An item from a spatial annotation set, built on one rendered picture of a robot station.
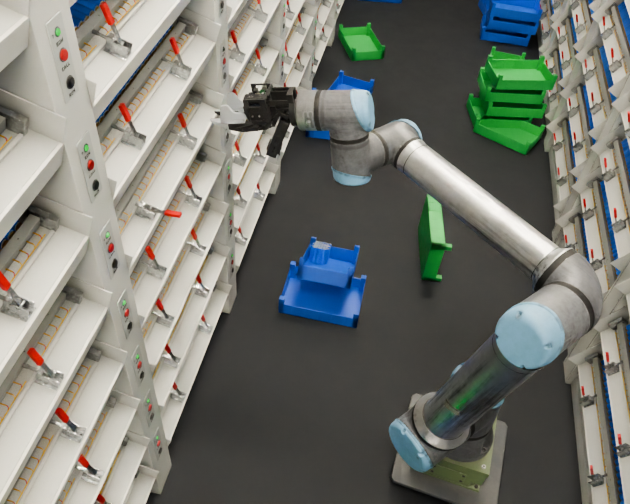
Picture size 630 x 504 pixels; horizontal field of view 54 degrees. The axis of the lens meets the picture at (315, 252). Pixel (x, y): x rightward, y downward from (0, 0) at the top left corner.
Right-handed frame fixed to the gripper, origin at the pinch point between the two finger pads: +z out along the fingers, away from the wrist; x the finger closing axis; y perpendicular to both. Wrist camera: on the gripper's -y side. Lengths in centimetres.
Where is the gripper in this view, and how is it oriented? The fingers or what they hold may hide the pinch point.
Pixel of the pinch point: (218, 118)
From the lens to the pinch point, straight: 153.1
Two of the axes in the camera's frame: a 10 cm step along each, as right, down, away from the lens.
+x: -2.0, 7.0, -6.8
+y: -1.3, -7.1, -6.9
